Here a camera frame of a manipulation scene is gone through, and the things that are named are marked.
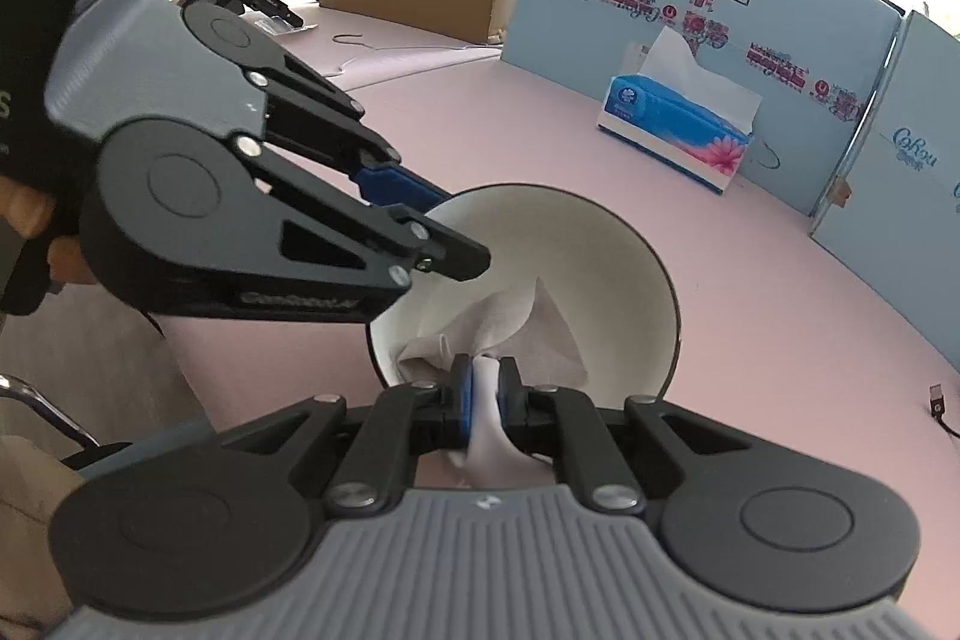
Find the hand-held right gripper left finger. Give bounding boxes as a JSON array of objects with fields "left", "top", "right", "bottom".
[{"left": 217, "top": 355, "right": 477, "bottom": 513}]

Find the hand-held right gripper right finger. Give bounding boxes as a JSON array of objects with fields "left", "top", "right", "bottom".
[{"left": 495, "top": 356, "right": 758, "bottom": 513}]

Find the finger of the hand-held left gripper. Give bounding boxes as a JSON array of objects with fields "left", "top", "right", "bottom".
[
  {"left": 232, "top": 134, "right": 492, "bottom": 292},
  {"left": 244, "top": 47, "right": 455, "bottom": 215}
]

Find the white tissue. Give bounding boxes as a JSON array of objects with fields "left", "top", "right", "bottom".
[{"left": 397, "top": 276, "right": 593, "bottom": 487}]

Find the white bowl with dark rim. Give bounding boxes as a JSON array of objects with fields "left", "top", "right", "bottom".
[{"left": 365, "top": 182, "right": 683, "bottom": 408}]

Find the person's left hand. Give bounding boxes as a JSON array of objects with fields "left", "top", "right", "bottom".
[{"left": 0, "top": 171, "right": 87, "bottom": 289}]

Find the blue cardboard panel red tape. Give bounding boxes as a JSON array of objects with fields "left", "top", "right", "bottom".
[{"left": 499, "top": 0, "right": 905, "bottom": 217}]

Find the blue floral tissue box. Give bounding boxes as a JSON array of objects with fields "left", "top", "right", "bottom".
[{"left": 596, "top": 25, "right": 764, "bottom": 196}]

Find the plain blue cardboard panel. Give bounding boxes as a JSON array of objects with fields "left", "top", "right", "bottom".
[{"left": 810, "top": 10, "right": 960, "bottom": 300}]

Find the thin white cable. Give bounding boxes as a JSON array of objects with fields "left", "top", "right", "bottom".
[{"left": 330, "top": 32, "right": 502, "bottom": 86}]

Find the metal chair frame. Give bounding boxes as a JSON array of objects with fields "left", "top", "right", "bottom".
[{"left": 0, "top": 374, "right": 136, "bottom": 472}]

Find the black usb cable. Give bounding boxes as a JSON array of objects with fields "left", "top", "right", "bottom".
[{"left": 926, "top": 383, "right": 960, "bottom": 438}]

